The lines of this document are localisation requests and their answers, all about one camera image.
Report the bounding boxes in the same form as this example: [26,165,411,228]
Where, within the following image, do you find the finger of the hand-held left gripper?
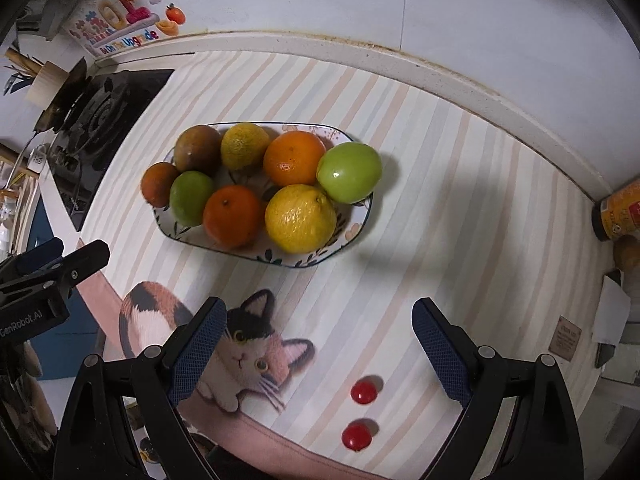
[42,239,111,295]
[0,239,65,285]

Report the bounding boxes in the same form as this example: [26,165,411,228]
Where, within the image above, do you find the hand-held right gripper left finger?
[52,296,228,480]

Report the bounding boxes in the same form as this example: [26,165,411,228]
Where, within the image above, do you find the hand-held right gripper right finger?
[411,297,586,480]

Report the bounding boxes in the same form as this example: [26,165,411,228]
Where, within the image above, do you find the dark red-orange citrus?
[141,162,180,208]

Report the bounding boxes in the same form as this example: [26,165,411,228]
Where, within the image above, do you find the green apple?
[170,170,217,227]
[316,142,383,204]

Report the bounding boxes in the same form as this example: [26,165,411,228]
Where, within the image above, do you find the orange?
[202,185,263,248]
[263,131,327,187]

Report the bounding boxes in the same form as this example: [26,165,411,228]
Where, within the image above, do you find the floral oval plate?
[152,122,373,268]

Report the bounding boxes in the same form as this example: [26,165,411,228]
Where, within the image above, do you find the yellow lemon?
[265,184,337,253]

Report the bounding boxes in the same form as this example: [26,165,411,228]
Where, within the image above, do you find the brown round fruit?
[173,124,223,177]

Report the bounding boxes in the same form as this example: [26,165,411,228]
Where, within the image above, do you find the yellow-green citrus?
[221,122,271,171]

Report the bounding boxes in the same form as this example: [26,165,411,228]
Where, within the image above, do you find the blue kitchen cabinet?
[25,200,106,381]

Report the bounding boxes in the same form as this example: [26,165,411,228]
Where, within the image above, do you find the red cherry tomato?
[341,422,373,452]
[350,379,377,405]

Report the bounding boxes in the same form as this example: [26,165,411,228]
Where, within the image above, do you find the black gas stove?
[47,69,175,233]

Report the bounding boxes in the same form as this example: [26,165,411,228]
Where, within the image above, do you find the striped cat print mat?
[75,52,616,480]

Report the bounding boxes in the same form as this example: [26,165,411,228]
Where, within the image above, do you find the white paper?
[591,270,632,346]

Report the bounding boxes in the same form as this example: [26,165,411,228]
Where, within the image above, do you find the beige utensil holder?
[26,61,68,105]

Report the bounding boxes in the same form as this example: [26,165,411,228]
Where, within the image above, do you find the wooden utensils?
[4,47,48,73]

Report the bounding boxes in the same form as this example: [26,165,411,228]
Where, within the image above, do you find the brown kiwi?
[614,234,640,286]

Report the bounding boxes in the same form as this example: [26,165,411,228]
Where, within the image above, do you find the soy sauce bottle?
[591,180,640,242]

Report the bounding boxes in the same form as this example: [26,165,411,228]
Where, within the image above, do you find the black range hood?
[0,0,118,43]

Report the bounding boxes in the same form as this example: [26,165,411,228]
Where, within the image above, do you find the colourful wall sticker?
[67,0,186,56]

